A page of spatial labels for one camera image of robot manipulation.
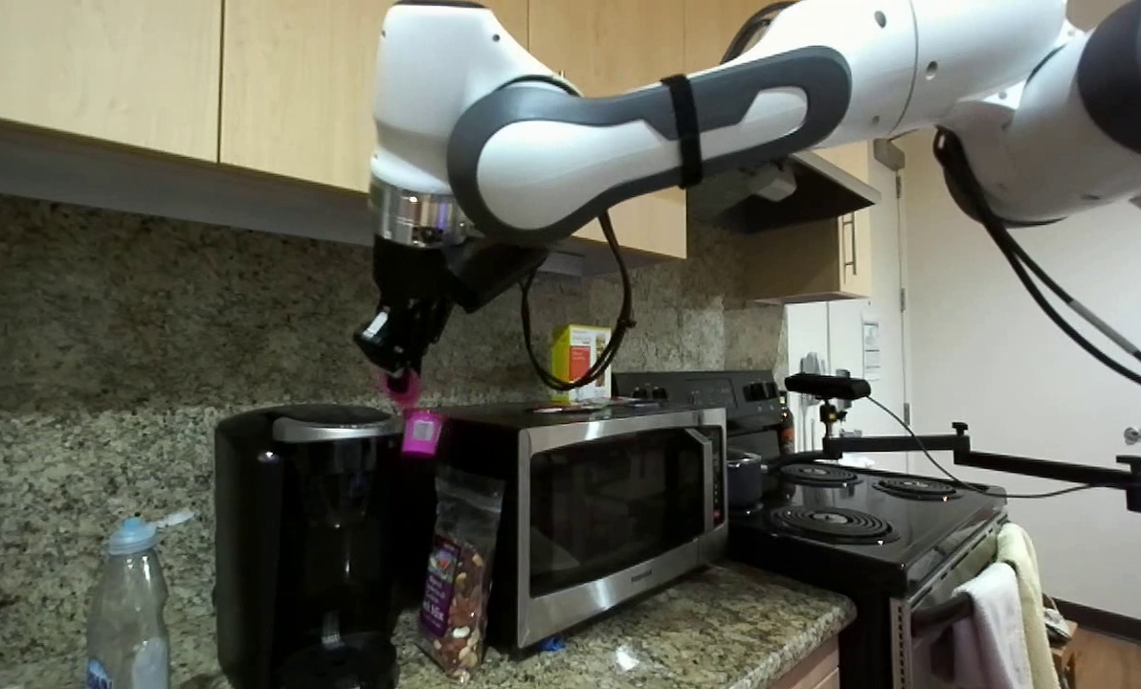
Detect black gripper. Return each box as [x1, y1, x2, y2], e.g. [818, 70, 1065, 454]
[351, 240, 547, 379]

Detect pink plastic object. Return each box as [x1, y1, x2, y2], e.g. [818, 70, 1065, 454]
[383, 371, 446, 461]

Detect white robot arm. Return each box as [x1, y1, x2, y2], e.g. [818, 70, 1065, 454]
[355, 0, 1141, 379]

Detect snack bar box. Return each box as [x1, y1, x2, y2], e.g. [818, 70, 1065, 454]
[547, 325, 613, 403]

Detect light wood upper cabinets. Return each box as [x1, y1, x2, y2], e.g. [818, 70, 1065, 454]
[0, 0, 881, 307]

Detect black coffee maker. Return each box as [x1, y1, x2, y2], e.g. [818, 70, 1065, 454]
[216, 404, 401, 689]

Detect stainless steel microwave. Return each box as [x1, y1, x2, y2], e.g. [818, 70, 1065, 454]
[437, 404, 727, 649]

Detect snack bag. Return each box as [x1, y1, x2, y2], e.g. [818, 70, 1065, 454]
[419, 467, 507, 683]

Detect clear plastic water bottle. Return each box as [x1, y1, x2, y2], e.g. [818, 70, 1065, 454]
[80, 510, 188, 689]

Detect black electric stove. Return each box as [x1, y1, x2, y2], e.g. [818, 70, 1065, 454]
[613, 371, 1004, 689]

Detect white hanging towel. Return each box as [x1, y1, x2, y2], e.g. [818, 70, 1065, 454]
[945, 523, 1061, 689]

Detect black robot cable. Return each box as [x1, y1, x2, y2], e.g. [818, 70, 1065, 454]
[519, 212, 635, 395]

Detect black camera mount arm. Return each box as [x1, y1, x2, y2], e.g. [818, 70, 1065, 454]
[787, 371, 1141, 514]

